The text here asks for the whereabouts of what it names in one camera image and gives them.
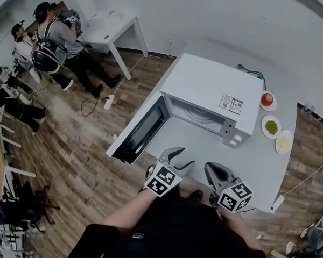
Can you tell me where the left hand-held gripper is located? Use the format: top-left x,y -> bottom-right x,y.
143,147 -> 196,198

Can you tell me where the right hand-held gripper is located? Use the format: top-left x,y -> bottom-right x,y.
203,161 -> 254,213

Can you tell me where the pale yellow liquid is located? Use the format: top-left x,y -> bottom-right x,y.
278,135 -> 290,150

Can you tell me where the white microwave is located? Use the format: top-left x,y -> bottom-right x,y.
106,53 -> 264,165

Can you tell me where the red apple piece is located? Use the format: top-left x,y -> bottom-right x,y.
261,92 -> 275,107

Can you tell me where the person's right forearm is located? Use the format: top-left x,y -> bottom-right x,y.
217,207 -> 262,250

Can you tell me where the person's left forearm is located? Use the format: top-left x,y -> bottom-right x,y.
102,189 -> 157,228

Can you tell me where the person's black shoe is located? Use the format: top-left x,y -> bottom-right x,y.
187,189 -> 205,202

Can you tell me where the white plate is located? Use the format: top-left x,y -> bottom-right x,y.
258,90 -> 278,111
261,115 -> 282,140
275,130 -> 294,155

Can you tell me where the white power strip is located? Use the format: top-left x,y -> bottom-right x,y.
103,94 -> 116,111
270,194 -> 286,212

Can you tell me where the person's black shirt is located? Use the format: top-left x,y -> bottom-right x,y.
68,192 -> 268,258

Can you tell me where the small white table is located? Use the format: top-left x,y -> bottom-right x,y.
80,9 -> 149,81

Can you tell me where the black office chair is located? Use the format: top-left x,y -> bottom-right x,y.
0,181 -> 60,234

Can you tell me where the white cable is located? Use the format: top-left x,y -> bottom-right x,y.
111,53 -> 176,97
282,154 -> 323,199

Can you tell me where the black floor cable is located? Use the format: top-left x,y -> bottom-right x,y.
81,96 -> 110,117

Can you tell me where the black power cable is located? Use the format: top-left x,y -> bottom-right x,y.
236,63 -> 266,91

